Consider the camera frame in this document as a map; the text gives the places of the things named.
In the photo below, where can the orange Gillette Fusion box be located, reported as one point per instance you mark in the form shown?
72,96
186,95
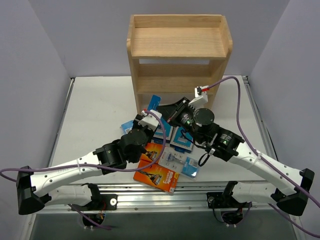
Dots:
152,152
159,177

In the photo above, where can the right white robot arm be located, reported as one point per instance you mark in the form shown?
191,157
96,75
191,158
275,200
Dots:
283,186

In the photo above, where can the clear blister razor pack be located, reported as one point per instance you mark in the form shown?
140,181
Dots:
126,127
180,163

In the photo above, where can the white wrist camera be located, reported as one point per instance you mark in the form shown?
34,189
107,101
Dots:
200,97
150,120

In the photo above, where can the blue Harry's razor box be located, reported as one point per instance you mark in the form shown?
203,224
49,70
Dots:
159,134
181,141
154,103

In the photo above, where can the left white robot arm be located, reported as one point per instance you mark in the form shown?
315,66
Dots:
38,188

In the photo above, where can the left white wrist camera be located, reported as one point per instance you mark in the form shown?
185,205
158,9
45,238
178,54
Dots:
150,120

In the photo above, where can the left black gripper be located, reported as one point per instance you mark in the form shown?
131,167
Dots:
137,120

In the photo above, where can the wooden shelf unit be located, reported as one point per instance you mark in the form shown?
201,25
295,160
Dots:
174,53

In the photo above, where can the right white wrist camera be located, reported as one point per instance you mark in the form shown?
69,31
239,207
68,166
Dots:
200,97

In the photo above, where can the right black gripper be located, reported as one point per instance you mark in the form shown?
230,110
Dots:
179,110

